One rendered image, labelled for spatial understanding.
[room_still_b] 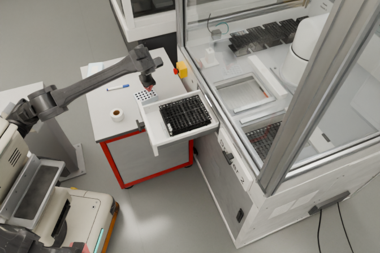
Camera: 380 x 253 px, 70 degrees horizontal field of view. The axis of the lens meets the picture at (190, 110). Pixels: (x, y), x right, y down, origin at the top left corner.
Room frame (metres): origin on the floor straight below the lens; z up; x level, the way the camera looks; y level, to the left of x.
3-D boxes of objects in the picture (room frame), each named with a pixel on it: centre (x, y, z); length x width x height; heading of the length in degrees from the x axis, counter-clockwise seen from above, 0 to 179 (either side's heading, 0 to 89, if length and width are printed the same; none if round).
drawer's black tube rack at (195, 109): (0.86, 0.03, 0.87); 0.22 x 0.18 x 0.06; 112
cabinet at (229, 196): (1.04, -0.55, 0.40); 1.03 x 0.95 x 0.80; 22
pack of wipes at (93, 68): (1.29, 0.60, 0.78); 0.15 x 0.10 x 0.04; 8
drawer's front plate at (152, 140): (0.79, 0.21, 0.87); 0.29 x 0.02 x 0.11; 22
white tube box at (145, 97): (1.08, 0.26, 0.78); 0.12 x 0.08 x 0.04; 120
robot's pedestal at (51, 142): (1.05, 1.01, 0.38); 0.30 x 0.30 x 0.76; 22
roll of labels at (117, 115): (0.94, 0.41, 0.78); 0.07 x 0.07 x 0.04
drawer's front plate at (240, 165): (0.61, -0.20, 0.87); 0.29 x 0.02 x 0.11; 22
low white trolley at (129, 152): (1.18, 0.35, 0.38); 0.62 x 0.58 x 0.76; 22
